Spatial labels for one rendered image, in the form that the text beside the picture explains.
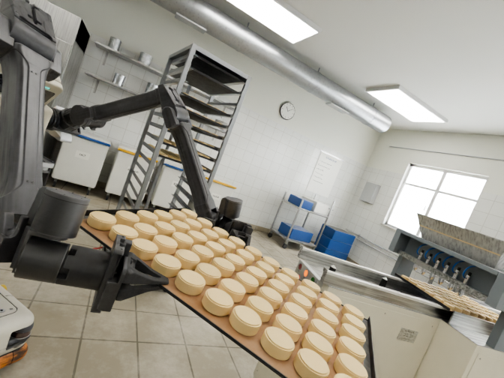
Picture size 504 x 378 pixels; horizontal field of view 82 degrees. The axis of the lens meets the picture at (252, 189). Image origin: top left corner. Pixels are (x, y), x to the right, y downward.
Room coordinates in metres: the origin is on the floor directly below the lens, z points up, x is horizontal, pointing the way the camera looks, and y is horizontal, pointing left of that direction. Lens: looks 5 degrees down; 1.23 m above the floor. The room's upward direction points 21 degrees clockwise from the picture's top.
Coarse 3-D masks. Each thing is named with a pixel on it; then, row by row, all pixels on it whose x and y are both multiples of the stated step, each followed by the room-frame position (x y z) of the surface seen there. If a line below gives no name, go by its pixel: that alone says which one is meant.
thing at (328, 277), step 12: (324, 276) 1.29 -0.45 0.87; (336, 276) 1.29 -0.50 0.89; (348, 276) 1.34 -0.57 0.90; (348, 288) 1.31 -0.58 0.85; (360, 288) 1.33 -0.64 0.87; (372, 288) 1.35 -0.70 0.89; (384, 288) 1.37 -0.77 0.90; (384, 300) 1.37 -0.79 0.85; (396, 300) 1.39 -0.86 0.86; (408, 300) 1.40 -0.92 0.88; (420, 300) 1.42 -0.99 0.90; (432, 312) 1.45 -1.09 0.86; (444, 312) 1.47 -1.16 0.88
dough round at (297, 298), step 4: (292, 296) 0.59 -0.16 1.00; (296, 296) 0.60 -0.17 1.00; (300, 296) 0.60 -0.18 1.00; (288, 300) 0.59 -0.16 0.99; (292, 300) 0.58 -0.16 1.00; (296, 300) 0.58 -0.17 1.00; (300, 300) 0.59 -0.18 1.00; (304, 300) 0.60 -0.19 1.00; (308, 300) 0.60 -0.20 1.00; (300, 304) 0.57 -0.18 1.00; (304, 304) 0.57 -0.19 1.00; (308, 304) 0.58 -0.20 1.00; (304, 308) 0.57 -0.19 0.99; (308, 308) 0.57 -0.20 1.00; (308, 312) 0.58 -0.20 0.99
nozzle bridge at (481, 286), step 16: (400, 240) 1.92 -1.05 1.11; (416, 240) 1.89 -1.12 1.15; (400, 256) 1.97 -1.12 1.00; (416, 256) 1.84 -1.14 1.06; (432, 256) 1.74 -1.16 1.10; (464, 256) 1.48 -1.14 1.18; (400, 272) 1.96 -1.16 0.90; (432, 272) 1.64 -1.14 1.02; (448, 272) 1.61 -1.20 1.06; (480, 272) 1.46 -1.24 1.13; (496, 272) 1.32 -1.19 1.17; (464, 288) 1.45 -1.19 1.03; (480, 288) 1.43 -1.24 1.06; (496, 288) 1.30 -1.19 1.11; (496, 304) 1.27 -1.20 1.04; (496, 320) 1.33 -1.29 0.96; (496, 336) 1.31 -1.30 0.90
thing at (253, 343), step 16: (176, 288) 0.46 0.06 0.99; (208, 288) 0.51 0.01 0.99; (256, 288) 0.60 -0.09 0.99; (192, 304) 0.43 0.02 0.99; (240, 304) 0.50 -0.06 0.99; (224, 320) 0.43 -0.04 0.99; (272, 320) 0.50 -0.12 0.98; (240, 336) 0.41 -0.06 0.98; (256, 336) 0.43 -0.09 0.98; (336, 336) 0.55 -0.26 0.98; (256, 352) 0.39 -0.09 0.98; (336, 352) 0.49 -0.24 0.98; (288, 368) 0.39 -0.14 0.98
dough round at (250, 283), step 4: (240, 272) 0.59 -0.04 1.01; (244, 272) 0.60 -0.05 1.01; (236, 276) 0.57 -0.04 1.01; (240, 276) 0.57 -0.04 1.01; (244, 276) 0.58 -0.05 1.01; (248, 276) 0.59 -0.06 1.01; (252, 276) 0.59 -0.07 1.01; (236, 280) 0.56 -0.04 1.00; (240, 280) 0.56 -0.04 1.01; (244, 280) 0.56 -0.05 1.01; (248, 280) 0.56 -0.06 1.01; (252, 280) 0.57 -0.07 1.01; (256, 280) 0.58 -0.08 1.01; (244, 284) 0.55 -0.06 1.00; (248, 284) 0.55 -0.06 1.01; (252, 284) 0.56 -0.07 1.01; (256, 284) 0.57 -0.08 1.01; (244, 288) 0.55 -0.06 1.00; (248, 288) 0.55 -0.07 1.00; (252, 288) 0.56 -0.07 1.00; (248, 292) 0.56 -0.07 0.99; (252, 292) 0.56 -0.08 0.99
